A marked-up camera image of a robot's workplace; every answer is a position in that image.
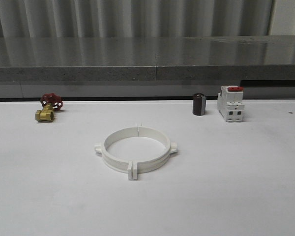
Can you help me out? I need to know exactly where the white half pipe clamp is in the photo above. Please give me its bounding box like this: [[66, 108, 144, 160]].
[[94, 127, 138, 180], [128, 126, 178, 180]]

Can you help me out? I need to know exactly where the grey stone counter ledge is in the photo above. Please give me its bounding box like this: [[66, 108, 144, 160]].
[[0, 36, 295, 85]]

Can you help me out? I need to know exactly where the white circuit breaker red switch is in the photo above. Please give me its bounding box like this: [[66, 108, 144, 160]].
[[217, 86, 245, 122]]

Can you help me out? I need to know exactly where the brass valve red handwheel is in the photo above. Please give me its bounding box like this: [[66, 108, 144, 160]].
[[35, 93, 63, 122]]

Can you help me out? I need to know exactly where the black cylindrical capacitor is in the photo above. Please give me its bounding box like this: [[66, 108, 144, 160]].
[[192, 93, 207, 116]]

